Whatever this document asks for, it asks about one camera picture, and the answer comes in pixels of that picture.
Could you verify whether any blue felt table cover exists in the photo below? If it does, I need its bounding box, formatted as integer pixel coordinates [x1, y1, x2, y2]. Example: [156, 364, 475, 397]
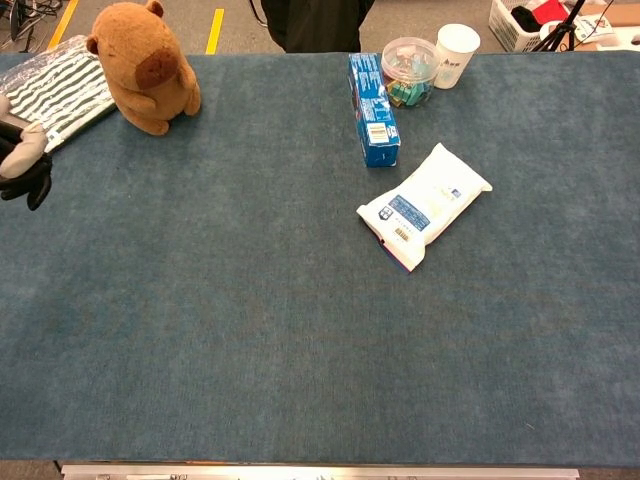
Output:
[0, 49, 640, 464]

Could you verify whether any white wet wipes pack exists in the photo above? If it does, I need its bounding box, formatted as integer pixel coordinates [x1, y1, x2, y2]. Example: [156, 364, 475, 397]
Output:
[355, 142, 494, 274]

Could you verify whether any blue toothpaste box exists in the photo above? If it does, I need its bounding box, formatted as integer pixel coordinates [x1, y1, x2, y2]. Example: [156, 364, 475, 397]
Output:
[347, 52, 403, 169]

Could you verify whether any clear jar of binder clips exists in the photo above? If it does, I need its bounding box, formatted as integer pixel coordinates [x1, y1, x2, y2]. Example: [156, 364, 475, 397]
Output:
[380, 36, 441, 109]

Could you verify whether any person in black clothes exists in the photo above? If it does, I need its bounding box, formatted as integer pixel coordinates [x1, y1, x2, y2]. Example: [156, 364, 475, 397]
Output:
[260, 0, 376, 54]

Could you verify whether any white plastic cup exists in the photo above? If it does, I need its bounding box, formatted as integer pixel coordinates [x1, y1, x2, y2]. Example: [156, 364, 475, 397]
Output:
[433, 23, 482, 91]

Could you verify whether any brown capybara plush toy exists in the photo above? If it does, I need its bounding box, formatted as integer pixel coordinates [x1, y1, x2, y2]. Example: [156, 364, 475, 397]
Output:
[85, 0, 203, 137]

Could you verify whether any white plastic basket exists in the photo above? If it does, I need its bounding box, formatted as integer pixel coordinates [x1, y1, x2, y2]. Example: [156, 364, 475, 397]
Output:
[487, 0, 571, 54]

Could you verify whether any striped cloth in plastic bag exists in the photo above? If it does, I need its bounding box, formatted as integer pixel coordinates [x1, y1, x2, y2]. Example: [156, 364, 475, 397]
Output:
[0, 34, 118, 154]

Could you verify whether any black tripod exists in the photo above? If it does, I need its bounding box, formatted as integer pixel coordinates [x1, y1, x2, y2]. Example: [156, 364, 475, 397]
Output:
[530, 0, 587, 53]

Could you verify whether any cardboard box with printed bag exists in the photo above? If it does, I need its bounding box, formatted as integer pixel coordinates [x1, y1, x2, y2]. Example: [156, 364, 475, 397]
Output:
[569, 0, 640, 52]

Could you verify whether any aluminium table edge rail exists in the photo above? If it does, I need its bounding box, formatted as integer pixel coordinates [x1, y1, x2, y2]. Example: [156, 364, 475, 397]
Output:
[60, 462, 581, 480]

